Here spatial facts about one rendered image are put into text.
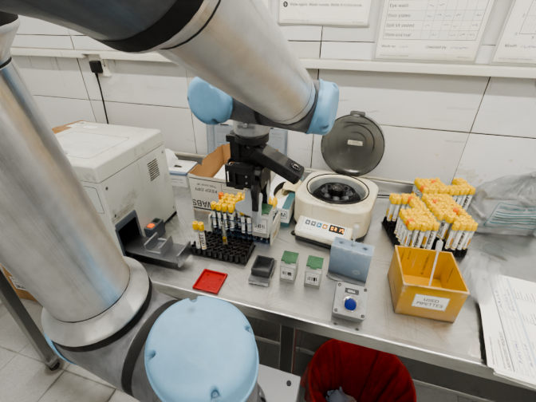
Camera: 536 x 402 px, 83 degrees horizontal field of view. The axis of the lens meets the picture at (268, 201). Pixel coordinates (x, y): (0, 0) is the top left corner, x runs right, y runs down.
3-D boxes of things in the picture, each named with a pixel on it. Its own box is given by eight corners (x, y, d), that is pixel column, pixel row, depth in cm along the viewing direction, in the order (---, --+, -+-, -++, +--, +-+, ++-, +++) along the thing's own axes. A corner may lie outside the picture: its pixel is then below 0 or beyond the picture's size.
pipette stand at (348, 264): (325, 277, 81) (329, 248, 75) (332, 260, 86) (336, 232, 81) (364, 289, 77) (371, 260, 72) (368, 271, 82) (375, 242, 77)
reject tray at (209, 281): (192, 289, 77) (191, 286, 77) (204, 270, 83) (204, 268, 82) (217, 294, 76) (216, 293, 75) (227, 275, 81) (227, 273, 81)
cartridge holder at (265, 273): (248, 282, 79) (247, 273, 77) (258, 260, 86) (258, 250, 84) (268, 287, 78) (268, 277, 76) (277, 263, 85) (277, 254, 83)
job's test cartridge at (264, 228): (251, 235, 73) (250, 214, 70) (258, 223, 77) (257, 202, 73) (267, 238, 72) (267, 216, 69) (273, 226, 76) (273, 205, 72)
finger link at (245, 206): (237, 222, 72) (238, 185, 69) (261, 226, 70) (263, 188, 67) (232, 227, 69) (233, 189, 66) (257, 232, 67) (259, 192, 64)
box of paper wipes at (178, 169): (137, 181, 127) (130, 153, 120) (152, 169, 136) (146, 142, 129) (187, 187, 122) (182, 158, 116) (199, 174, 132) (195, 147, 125)
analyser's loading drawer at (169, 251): (116, 252, 86) (111, 238, 83) (132, 238, 91) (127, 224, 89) (180, 267, 81) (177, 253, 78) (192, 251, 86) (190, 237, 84)
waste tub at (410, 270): (392, 313, 71) (403, 283, 66) (386, 273, 82) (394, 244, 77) (455, 324, 68) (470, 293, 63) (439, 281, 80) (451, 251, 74)
